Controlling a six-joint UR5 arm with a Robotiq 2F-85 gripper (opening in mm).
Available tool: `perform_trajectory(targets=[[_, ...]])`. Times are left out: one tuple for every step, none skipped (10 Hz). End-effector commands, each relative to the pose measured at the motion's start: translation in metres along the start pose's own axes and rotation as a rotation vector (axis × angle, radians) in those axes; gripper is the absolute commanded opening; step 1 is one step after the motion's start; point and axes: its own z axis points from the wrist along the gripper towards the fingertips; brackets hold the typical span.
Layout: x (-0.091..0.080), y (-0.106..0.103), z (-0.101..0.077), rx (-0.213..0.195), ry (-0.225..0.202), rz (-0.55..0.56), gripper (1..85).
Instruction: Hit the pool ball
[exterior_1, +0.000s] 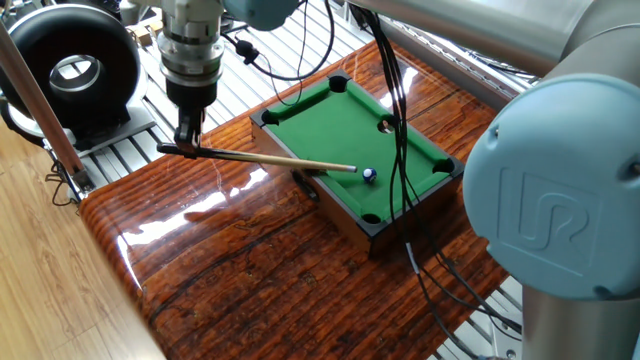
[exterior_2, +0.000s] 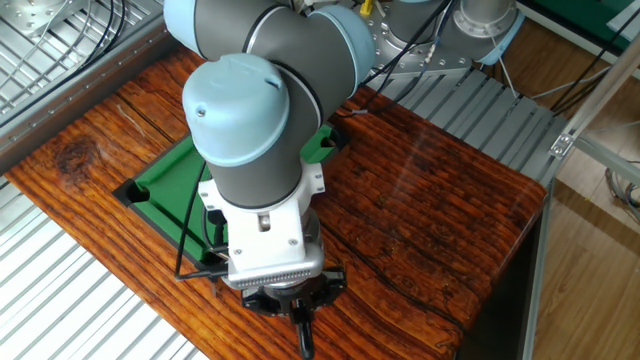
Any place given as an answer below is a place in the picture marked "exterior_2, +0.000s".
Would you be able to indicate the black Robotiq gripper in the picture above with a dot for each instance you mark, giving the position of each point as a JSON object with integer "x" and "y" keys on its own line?
{"x": 295, "y": 294}

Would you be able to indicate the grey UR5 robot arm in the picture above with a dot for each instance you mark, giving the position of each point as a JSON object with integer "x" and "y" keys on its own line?
{"x": 250, "y": 110}

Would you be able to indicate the mini green felt pool table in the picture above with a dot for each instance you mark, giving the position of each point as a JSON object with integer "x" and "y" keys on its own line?
{"x": 165, "y": 195}

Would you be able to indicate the silver ribbed wrist module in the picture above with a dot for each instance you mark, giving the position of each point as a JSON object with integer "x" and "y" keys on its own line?
{"x": 270, "y": 277}

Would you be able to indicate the yellow connector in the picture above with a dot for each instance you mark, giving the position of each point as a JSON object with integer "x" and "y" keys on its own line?
{"x": 367, "y": 7}

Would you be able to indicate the silver perforated mounting plate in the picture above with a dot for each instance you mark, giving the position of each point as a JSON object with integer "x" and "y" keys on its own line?
{"x": 30, "y": 15}

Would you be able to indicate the green board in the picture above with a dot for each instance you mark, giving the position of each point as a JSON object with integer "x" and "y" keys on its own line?
{"x": 590, "y": 12}

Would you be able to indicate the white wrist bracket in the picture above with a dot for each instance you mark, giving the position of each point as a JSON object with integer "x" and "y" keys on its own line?
{"x": 265, "y": 245}

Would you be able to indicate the aluminium frame leg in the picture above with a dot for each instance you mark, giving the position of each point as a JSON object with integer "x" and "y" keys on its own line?
{"x": 537, "y": 280}

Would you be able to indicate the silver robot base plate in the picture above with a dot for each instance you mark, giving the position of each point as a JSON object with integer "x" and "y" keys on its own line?
{"x": 450, "y": 67}

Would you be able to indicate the aluminium frame crossbar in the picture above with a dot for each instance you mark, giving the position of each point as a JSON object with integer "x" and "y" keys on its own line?
{"x": 610, "y": 160}

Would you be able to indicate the aluminium frame post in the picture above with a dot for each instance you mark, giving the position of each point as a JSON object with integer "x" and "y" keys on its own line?
{"x": 602, "y": 97}

